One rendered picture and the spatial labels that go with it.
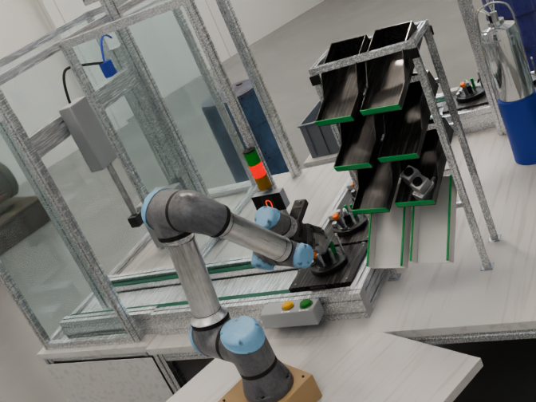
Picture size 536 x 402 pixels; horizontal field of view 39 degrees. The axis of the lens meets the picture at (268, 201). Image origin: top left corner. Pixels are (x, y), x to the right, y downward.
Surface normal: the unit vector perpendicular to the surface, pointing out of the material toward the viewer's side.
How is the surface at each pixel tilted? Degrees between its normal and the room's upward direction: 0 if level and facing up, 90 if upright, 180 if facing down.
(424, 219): 45
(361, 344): 0
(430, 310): 0
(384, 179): 25
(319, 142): 90
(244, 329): 9
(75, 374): 90
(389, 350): 0
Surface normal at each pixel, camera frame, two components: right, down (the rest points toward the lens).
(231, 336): -0.29, -0.82
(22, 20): 0.62, 0.06
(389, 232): -0.64, -0.22
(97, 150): 0.84, -0.16
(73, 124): -0.38, 0.51
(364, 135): -0.57, -0.55
